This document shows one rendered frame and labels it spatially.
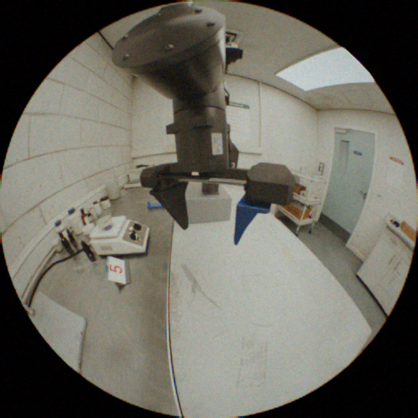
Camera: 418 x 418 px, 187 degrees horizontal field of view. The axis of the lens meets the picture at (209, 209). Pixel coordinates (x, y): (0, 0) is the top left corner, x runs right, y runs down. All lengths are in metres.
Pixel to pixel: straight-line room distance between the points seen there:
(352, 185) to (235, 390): 2.76
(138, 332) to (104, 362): 0.13
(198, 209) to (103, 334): 0.52
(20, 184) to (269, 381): 0.98
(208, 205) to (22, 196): 0.89
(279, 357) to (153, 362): 0.23
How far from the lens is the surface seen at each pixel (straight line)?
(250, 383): 0.31
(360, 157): 2.76
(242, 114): 2.02
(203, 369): 0.29
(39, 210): 0.82
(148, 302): 0.34
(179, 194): 0.18
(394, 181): 2.67
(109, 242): 0.45
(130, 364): 0.33
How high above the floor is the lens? 1.19
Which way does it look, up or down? 26 degrees down
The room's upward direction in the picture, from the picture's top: straight up
